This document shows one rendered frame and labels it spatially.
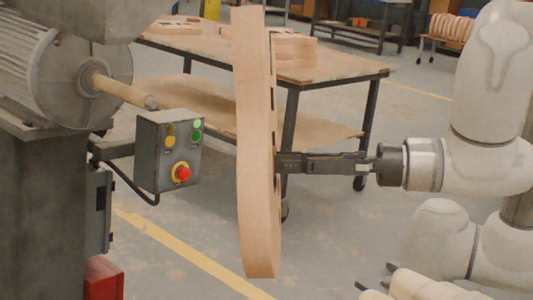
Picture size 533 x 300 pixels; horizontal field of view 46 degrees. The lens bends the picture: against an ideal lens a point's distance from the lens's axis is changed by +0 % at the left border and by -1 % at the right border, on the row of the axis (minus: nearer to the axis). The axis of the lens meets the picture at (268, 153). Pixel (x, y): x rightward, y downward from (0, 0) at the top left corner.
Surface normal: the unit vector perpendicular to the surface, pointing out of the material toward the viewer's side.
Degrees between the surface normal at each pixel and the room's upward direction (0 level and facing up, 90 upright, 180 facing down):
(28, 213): 90
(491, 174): 101
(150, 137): 90
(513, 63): 88
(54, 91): 92
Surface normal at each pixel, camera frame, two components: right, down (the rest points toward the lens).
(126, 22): 0.73, 0.30
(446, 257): -0.27, 0.25
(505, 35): -0.07, -0.72
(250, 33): -0.07, 0.04
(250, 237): -0.05, 0.36
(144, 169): -0.68, 0.16
